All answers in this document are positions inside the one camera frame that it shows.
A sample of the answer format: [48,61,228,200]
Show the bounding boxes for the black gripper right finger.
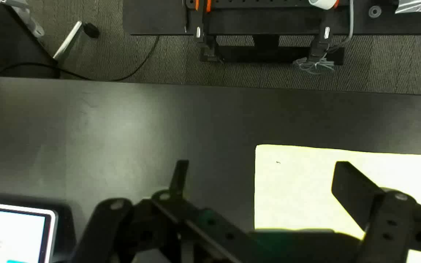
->
[331,161,421,263]

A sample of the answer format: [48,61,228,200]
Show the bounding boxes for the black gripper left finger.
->
[70,159,290,263]

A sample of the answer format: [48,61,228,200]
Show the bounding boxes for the yellow cloth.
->
[253,143,421,263]

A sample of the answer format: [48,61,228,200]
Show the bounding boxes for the white framed tablet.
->
[0,200,59,263]

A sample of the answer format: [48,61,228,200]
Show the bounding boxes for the white bar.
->
[53,20,84,61]

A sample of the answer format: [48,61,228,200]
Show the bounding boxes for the black caster wheel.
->
[82,22,101,39]

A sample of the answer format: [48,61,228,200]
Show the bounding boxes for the black robot stand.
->
[122,0,421,66]

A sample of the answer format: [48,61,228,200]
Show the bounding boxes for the silver tape piece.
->
[393,0,421,15]

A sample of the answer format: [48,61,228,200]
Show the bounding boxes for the grey cable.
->
[344,0,357,47]

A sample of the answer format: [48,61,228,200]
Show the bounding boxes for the orange handled tool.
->
[192,0,215,13]

